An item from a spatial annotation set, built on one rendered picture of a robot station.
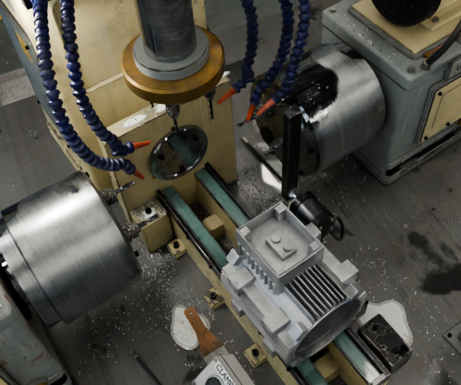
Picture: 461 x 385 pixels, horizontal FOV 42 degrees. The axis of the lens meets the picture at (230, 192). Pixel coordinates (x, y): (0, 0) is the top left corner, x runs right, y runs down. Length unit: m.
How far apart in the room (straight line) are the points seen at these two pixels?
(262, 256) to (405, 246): 0.50
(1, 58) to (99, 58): 2.15
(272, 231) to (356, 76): 0.40
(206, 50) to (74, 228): 0.38
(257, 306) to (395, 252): 0.49
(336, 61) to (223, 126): 0.29
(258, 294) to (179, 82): 0.39
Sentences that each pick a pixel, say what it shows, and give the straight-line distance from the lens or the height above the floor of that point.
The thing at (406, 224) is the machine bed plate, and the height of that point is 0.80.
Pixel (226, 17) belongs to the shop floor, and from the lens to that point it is 3.31.
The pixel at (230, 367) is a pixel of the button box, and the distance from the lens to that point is 1.01.
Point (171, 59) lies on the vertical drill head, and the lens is 1.01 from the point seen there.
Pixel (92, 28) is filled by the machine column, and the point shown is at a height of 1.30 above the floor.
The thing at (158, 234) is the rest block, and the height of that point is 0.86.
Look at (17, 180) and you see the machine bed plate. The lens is 1.67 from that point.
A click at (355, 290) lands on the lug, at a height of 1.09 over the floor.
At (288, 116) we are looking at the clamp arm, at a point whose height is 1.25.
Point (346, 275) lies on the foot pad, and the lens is 1.08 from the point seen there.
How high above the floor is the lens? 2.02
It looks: 54 degrees down
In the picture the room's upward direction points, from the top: 5 degrees counter-clockwise
